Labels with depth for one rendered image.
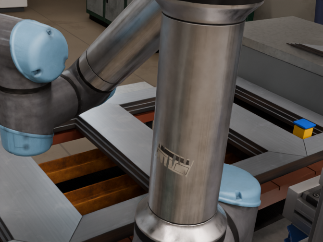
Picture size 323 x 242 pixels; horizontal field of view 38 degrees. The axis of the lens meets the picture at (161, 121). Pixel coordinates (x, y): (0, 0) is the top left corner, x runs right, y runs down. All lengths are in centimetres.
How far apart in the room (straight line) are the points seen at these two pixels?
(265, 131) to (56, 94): 120
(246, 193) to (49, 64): 32
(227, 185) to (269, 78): 157
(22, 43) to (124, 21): 14
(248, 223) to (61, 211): 69
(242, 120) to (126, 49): 122
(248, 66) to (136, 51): 166
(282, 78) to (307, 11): 371
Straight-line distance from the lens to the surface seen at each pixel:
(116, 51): 68
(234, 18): 46
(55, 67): 64
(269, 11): 624
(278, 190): 157
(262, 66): 225
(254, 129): 180
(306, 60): 208
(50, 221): 126
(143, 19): 65
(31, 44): 62
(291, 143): 175
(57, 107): 70
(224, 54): 47
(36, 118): 68
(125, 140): 162
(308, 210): 123
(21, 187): 140
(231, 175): 72
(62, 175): 174
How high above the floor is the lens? 164
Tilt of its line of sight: 26 degrees down
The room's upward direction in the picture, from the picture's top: 5 degrees clockwise
